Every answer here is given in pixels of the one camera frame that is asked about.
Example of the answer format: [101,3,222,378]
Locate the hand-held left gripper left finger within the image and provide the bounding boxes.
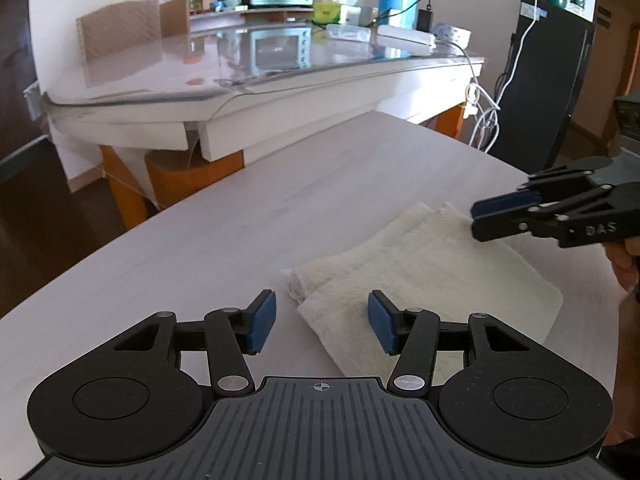
[114,289,277,397]

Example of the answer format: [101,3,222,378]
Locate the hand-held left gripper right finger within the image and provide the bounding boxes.
[367,290,532,397]

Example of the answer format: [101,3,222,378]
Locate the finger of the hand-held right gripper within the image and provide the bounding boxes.
[472,187,608,242]
[472,157,615,217]

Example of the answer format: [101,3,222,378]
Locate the white towel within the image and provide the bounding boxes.
[287,201,564,379]

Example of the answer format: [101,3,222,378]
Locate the person's right hand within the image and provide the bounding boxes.
[605,237,640,302]

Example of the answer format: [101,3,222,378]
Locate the tall black cabinet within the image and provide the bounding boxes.
[487,0,599,177]

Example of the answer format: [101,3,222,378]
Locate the large brown cardboard box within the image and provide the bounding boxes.
[594,4,640,111]

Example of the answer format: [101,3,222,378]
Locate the person's dark clothing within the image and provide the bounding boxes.
[597,295,640,480]

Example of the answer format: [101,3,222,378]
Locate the white power strip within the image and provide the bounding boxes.
[376,26,437,57]

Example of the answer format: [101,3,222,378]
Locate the clear plastic box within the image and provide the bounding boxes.
[325,23,374,43]

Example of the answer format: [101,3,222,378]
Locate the white glass-topped dining table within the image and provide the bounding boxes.
[41,7,487,162]

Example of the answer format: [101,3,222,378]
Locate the green tissue packet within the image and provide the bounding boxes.
[312,1,342,24]

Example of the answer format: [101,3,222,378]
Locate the small brown cardboard panel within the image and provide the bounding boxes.
[160,0,191,39]

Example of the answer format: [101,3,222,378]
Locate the white charging cable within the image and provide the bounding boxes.
[460,0,546,152]

